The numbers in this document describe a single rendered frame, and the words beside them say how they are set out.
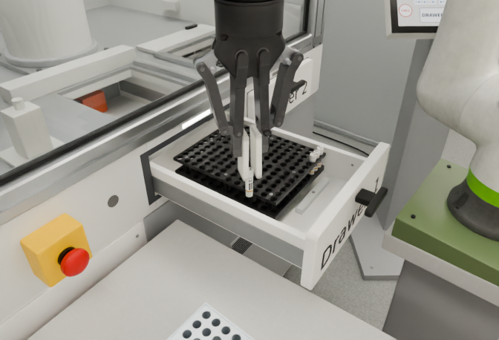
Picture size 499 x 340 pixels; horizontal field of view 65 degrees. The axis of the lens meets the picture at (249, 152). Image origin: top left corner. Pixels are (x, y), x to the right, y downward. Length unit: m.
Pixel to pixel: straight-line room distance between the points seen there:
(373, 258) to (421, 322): 0.81
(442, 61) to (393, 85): 1.59
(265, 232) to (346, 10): 1.91
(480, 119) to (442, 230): 0.20
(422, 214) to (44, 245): 0.63
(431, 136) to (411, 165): 0.14
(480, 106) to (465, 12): 0.16
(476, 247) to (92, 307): 0.64
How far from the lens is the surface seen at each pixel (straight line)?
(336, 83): 2.53
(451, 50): 0.78
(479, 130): 0.77
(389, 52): 2.33
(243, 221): 0.62
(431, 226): 0.79
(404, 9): 1.34
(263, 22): 0.42
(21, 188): 0.59
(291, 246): 0.59
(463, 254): 0.77
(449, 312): 0.93
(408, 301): 0.96
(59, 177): 0.62
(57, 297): 0.73
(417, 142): 1.64
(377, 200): 0.63
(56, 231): 0.61
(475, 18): 0.76
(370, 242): 1.83
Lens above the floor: 1.30
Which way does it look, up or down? 33 degrees down
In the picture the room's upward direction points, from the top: straight up
